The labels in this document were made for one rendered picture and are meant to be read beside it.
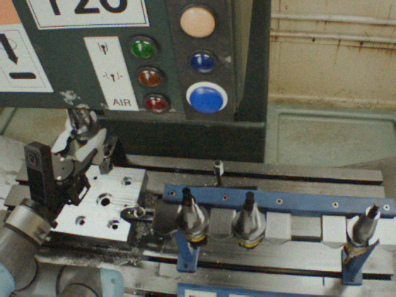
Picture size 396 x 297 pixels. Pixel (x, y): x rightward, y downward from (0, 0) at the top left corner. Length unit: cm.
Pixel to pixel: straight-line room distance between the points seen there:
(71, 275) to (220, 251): 48
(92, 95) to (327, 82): 143
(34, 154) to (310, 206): 52
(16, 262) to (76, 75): 41
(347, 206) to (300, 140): 95
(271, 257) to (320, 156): 70
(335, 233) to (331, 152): 95
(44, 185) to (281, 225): 44
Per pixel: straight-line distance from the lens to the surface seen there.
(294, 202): 79
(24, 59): 39
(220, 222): 77
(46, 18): 34
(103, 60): 35
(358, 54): 165
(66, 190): 74
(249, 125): 137
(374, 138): 181
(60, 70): 38
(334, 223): 79
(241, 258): 108
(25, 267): 72
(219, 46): 31
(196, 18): 29
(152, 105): 36
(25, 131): 205
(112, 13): 31
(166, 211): 80
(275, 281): 106
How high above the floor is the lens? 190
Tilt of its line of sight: 51 degrees down
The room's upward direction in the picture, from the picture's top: 8 degrees counter-clockwise
